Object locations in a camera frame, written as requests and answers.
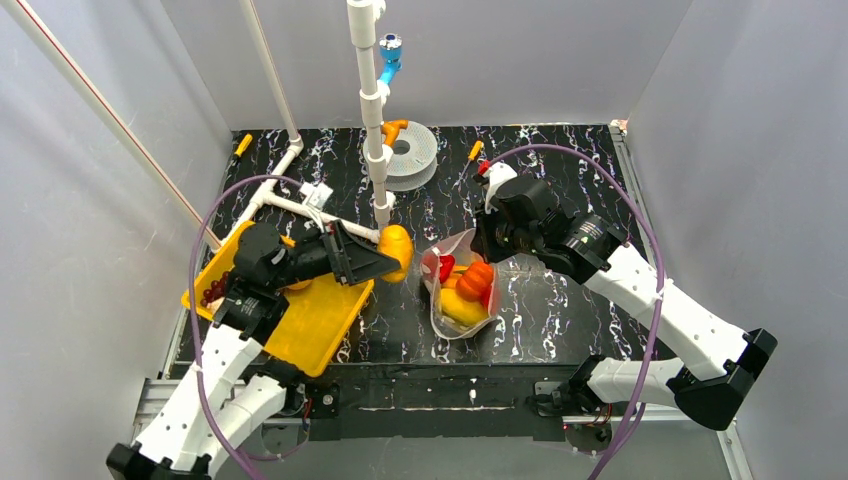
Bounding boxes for toy orange fruit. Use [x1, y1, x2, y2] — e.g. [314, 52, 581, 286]
[378, 225, 414, 283]

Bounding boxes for yellow toy bell pepper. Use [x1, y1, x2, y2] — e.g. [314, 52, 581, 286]
[441, 265, 467, 289]

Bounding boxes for orange toy pumpkin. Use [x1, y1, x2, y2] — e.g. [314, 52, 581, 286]
[455, 261, 495, 303]

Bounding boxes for clear polka dot zip bag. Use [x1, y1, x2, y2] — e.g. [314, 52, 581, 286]
[419, 229, 499, 340]

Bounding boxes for yellow toy mango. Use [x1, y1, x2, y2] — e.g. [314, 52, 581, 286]
[440, 288, 489, 328]

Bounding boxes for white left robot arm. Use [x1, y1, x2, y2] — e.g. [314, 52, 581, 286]
[106, 220, 414, 479]

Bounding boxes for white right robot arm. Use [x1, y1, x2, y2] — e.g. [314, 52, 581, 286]
[471, 165, 778, 431]

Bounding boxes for toy peach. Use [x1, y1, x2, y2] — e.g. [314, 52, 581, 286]
[286, 280, 312, 291]

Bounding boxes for purple toy grapes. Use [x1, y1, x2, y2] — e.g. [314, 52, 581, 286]
[200, 271, 230, 308]

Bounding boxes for yellow plastic tray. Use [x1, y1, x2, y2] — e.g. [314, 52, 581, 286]
[181, 221, 398, 377]

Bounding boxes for yellow screwdriver right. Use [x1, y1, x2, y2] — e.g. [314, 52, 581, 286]
[454, 140, 484, 186]

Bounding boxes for grey filament spool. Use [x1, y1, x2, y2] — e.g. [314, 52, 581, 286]
[384, 120, 439, 193]

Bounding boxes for white pvc pipe stand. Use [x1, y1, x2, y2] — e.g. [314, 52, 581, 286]
[239, 1, 393, 242]

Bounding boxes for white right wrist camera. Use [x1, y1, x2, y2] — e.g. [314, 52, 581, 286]
[481, 162, 518, 214]

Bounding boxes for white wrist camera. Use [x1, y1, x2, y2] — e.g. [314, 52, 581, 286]
[481, 162, 518, 214]
[299, 182, 334, 211]

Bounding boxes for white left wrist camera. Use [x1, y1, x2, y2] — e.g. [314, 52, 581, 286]
[299, 182, 334, 211]

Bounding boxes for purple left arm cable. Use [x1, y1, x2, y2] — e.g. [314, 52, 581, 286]
[188, 174, 333, 480]

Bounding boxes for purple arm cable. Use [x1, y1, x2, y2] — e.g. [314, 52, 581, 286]
[478, 144, 666, 480]
[188, 174, 333, 480]

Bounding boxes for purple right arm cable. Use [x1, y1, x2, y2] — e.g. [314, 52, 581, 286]
[478, 144, 666, 480]

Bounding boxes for orange clamp handle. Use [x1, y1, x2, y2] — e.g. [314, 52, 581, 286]
[380, 119, 409, 148]

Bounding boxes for aluminium frame rail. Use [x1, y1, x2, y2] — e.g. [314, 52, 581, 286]
[106, 156, 775, 479]

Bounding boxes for blue overhead camera mount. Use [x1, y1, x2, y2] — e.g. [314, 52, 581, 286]
[378, 33, 403, 86]

